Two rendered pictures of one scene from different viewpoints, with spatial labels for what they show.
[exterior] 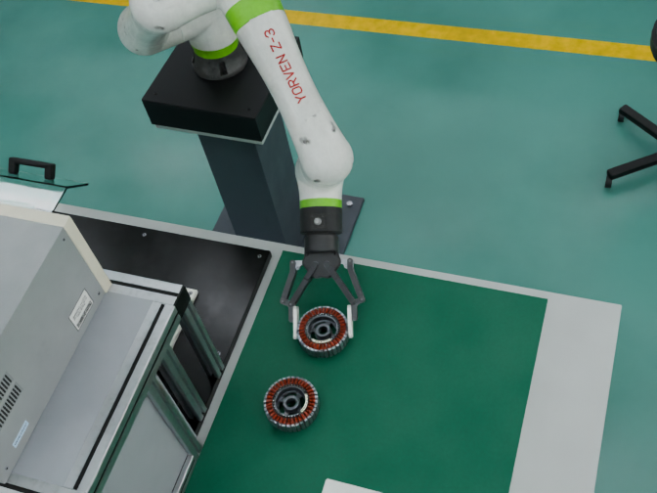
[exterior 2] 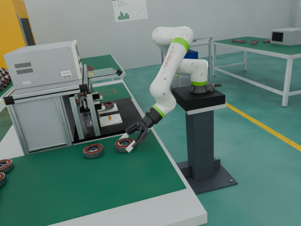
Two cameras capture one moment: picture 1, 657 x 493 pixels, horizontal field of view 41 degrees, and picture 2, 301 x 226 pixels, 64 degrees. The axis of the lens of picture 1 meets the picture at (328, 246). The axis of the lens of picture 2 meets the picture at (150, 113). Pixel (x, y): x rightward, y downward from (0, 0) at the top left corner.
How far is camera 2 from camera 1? 1.38 m
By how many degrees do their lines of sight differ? 48
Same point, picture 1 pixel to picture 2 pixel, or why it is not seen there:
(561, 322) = (178, 197)
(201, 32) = (191, 73)
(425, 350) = (135, 168)
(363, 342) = (128, 155)
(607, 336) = (184, 215)
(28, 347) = (41, 64)
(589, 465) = not seen: outside the picture
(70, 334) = (58, 76)
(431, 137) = (284, 186)
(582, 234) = not seen: outside the picture
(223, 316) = (117, 128)
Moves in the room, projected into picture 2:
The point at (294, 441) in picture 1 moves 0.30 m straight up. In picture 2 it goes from (81, 158) to (69, 108)
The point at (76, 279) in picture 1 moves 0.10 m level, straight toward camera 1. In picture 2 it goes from (68, 64) to (57, 68)
